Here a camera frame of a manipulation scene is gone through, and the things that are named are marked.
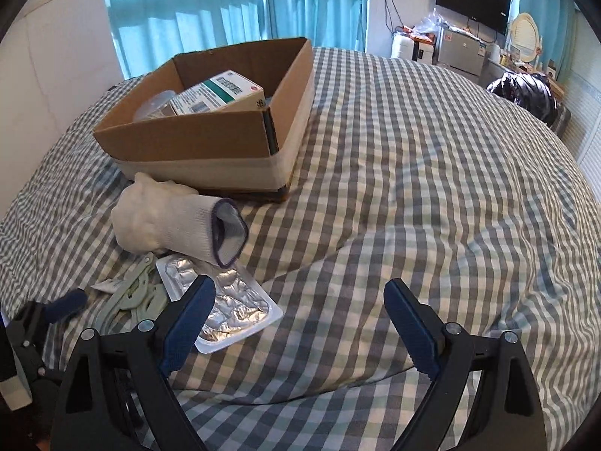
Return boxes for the white framed oval mirror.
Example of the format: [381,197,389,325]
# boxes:
[508,12,542,64]

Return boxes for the silver mini fridge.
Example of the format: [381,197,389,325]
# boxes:
[432,26,491,86]

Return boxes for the white padded headboard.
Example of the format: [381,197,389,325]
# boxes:
[0,0,125,217]

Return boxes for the pale green plastic clips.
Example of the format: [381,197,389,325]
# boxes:
[91,253,169,334]

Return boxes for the clear plastic bag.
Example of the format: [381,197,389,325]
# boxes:
[408,13,444,41]

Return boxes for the white knitted glove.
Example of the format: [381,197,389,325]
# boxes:
[111,172,249,269]

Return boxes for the green and white medicine box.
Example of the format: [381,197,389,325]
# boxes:
[169,70,264,116]

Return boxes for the white cylindrical appliance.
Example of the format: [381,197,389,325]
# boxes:
[391,33,418,61]

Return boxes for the silver blister pack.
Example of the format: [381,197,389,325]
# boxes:
[155,254,284,355]

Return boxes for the brown cardboard box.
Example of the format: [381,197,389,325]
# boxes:
[92,36,315,205]

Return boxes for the white louvered cabinet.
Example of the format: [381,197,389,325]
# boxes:
[561,70,601,189]

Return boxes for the clear plastic container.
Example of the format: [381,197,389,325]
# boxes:
[133,90,181,122]

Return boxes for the grey checked bed sheet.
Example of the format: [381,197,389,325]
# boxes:
[0,47,601,451]

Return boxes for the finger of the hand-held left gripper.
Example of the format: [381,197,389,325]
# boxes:
[7,289,88,369]

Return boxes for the teal curtain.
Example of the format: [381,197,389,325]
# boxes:
[98,0,369,80]

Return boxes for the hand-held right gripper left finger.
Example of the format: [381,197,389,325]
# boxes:
[51,275,217,451]

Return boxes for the black plastic bag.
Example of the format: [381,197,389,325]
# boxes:
[486,71,559,127]

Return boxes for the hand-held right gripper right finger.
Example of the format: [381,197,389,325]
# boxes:
[384,279,548,451]

